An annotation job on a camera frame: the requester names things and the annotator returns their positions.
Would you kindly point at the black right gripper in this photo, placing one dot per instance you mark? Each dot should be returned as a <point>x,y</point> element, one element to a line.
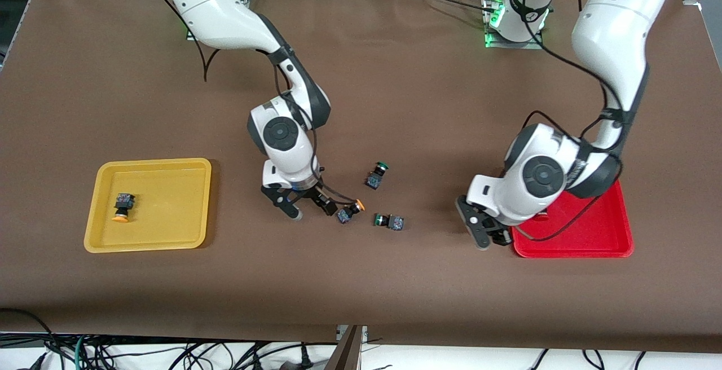
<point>309,192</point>

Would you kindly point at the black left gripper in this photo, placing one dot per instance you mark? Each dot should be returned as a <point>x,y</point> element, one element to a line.
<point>501,236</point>

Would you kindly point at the yellow push button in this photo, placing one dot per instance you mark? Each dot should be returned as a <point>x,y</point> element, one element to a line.
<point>123,202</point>
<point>345,215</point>

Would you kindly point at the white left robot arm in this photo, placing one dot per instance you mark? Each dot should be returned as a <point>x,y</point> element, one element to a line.
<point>615,20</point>

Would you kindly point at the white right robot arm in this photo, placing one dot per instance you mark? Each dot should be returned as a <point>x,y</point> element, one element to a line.
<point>225,14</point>

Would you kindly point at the green push button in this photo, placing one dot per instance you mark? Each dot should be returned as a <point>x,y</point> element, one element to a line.
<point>373,180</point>
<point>395,223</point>

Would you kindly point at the red plastic tray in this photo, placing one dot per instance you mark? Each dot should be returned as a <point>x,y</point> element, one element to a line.
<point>592,240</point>

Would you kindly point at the dark metal beam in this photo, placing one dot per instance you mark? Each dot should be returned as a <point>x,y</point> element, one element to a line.
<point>345,353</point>

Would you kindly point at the black power plug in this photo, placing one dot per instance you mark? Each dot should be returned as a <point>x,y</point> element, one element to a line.
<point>306,359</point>

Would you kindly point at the brown table mat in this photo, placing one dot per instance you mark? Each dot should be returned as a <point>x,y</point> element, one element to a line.
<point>417,76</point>

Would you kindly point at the yellow plastic tray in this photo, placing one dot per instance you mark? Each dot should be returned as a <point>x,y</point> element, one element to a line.
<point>163,206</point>

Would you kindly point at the silver metal bracket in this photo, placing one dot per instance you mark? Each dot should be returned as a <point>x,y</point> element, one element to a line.
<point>340,333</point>

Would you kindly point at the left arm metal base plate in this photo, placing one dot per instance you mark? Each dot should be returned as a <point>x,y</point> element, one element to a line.
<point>538,45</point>

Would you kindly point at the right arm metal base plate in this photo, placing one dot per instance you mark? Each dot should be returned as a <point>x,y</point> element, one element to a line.
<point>189,35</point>

